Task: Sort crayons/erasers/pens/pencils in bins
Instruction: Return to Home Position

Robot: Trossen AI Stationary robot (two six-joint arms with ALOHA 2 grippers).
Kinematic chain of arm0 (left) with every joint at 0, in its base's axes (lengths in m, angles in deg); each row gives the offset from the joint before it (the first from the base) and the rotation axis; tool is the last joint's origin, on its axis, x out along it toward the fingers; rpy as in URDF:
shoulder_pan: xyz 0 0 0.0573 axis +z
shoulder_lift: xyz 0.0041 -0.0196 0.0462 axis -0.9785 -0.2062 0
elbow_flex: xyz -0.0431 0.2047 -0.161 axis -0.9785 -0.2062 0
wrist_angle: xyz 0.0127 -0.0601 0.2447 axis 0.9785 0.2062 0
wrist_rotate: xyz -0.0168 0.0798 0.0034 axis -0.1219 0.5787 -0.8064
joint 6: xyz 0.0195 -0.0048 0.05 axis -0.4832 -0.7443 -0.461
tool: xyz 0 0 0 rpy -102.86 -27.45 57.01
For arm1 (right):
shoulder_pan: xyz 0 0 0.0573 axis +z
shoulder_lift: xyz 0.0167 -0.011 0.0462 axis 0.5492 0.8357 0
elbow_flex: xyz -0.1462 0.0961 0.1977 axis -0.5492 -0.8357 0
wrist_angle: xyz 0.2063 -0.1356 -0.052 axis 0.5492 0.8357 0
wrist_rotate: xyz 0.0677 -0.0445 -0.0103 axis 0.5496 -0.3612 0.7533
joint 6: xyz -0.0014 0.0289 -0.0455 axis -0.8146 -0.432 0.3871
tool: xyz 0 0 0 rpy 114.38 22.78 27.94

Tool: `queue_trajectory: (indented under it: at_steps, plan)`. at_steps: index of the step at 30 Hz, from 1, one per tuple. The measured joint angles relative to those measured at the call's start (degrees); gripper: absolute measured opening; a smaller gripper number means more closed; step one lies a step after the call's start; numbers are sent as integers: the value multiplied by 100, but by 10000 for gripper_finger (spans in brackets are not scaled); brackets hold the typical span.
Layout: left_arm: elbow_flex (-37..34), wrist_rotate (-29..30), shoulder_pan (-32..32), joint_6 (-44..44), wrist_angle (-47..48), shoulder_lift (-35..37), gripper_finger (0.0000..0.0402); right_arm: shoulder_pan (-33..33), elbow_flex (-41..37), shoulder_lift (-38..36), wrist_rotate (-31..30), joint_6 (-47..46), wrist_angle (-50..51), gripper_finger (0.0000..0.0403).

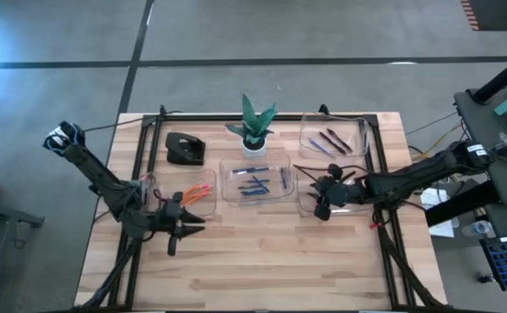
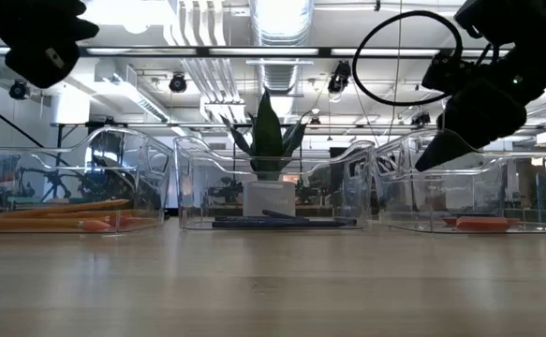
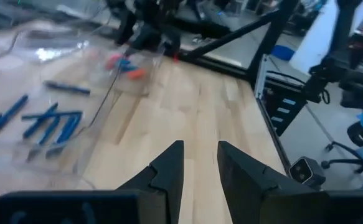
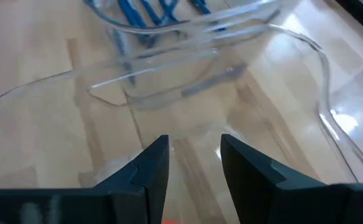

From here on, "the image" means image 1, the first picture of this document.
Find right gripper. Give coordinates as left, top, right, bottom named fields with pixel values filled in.
left=307, top=163, right=367, bottom=222

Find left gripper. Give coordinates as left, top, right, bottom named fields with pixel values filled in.
left=155, top=190, right=206, bottom=256

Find grey pen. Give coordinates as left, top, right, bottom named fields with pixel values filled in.
left=308, top=137, right=337, bottom=158

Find clear plastic bin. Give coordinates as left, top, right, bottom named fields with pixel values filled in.
left=218, top=150, right=298, bottom=204
left=146, top=168, right=218, bottom=218
left=296, top=167, right=376, bottom=218
left=298, top=113, right=371, bottom=160

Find green plant in white pot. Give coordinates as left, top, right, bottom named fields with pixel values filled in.
left=225, top=93, right=278, bottom=161

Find white paper sheet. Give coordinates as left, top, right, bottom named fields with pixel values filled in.
left=420, top=189, right=461, bottom=239

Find clear water bottle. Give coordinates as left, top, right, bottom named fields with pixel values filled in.
left=460, top=219, right=492, bottom=238

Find grey desk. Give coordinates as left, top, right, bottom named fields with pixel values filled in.
left=452, top=84, right=507, bottom=208

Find grey metal bench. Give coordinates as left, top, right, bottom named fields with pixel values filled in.
left=0, top=195, right=45, bottom=230

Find black pole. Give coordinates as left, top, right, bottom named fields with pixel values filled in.
left=470, top=54, right=507, bottom=105

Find black striped floor mat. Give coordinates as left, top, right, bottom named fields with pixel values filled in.
left=460, top=0, right=507, bottom=32

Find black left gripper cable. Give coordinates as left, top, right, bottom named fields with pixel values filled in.
left=142, top=186, right=170, bottom=243

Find thin black cable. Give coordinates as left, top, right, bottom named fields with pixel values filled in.
left=83, top=110, right=180, bottom=132

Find orange floor cable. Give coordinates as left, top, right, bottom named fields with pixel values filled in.
left=411, top=120, right=464, bottom=161

